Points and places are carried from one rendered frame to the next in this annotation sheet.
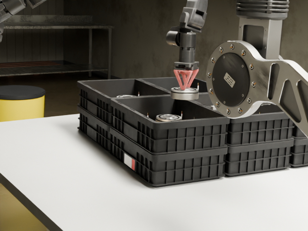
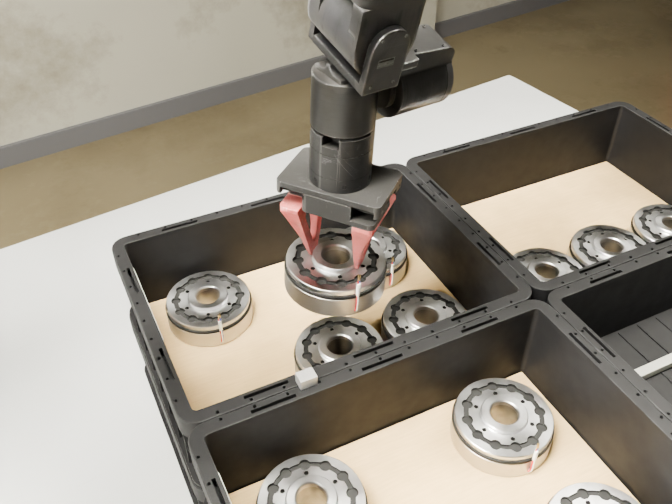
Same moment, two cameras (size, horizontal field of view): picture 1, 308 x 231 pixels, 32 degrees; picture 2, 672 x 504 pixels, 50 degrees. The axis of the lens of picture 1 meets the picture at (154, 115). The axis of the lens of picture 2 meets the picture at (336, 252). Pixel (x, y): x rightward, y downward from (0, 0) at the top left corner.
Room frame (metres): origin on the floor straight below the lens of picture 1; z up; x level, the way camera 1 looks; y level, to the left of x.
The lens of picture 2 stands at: (1.95, -0.66, 1.46)
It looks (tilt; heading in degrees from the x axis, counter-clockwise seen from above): 40 degrees down; 91
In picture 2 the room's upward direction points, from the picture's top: straight up
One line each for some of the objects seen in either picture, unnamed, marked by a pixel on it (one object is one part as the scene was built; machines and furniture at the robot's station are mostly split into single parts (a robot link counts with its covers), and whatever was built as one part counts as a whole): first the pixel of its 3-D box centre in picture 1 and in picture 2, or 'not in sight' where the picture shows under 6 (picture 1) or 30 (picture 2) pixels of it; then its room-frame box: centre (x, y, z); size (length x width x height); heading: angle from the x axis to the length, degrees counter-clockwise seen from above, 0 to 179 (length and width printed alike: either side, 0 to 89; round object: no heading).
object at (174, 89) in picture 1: (184, 90); (335, 260); (1.94, -0.11, 0.99); 0.10 x 0.10 x 0.01
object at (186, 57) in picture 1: (186, 57); (340, 158); (1.94, -0.11, 1.11); 0.10 x 0.07 x 0.07; 158
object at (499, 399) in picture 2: not in sight; (504, 414); (2.11, -0.20, 0.86); 0.05 x 0.05 x 0.01
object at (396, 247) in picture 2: not in sight; (368, 249); (1.98, 0.07, 0.86); 0.10 x 0.10 x 0.01
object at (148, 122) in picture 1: (167, 110); (314, 274); (1.91, -0.05, 0.92); 0.40 x 0.30 x 0.02; 27
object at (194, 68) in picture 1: (186, 76); (348, 224); (1.95, -0.11, 1.04); 0.07 x 0.07 x 0.09; 68
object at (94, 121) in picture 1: (123, 125); not in sight; (2.27, 0.13, 0.76); 0.40 x 0.30 x 0.12; 27
